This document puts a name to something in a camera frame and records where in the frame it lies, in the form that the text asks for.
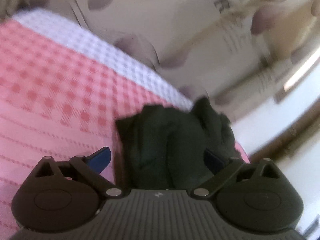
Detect pink white checked bed sheet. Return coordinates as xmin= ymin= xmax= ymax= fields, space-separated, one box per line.
xmin=1 ymin=9 xmax=254 ymax=239

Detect black garment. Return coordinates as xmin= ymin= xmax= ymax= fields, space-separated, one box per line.
xmin=116 ymin=97 xmax=241 ymax=190

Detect beige leaf print curtain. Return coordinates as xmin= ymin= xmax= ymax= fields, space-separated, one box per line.
xmin=1 ymin=0 xmax=319 ymax=121

